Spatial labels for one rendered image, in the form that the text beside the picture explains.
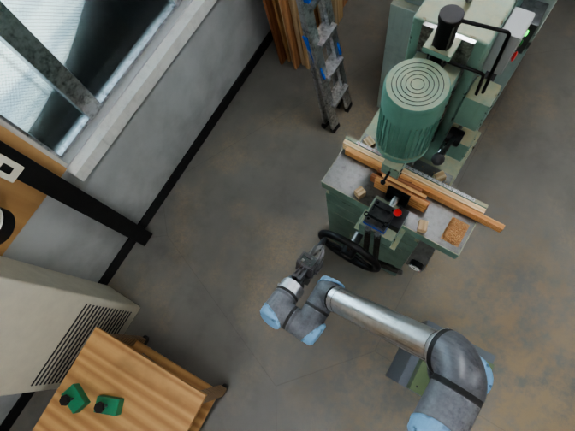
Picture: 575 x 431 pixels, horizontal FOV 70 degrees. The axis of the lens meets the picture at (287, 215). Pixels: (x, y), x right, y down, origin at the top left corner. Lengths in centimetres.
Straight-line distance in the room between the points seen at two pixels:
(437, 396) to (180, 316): 189
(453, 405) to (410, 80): 80
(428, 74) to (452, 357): 71
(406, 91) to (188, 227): 191
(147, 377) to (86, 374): 30
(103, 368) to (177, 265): 80
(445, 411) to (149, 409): 144
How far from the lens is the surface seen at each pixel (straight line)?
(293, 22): 286
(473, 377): 105
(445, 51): 125
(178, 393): 208
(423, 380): 186
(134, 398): 217
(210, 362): 258
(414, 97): 117
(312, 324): 142
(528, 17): 142
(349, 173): 171
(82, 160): 217
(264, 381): 251
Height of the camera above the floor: 246
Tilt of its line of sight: 70 degrees down
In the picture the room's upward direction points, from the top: 22 degrees counter-clockwise
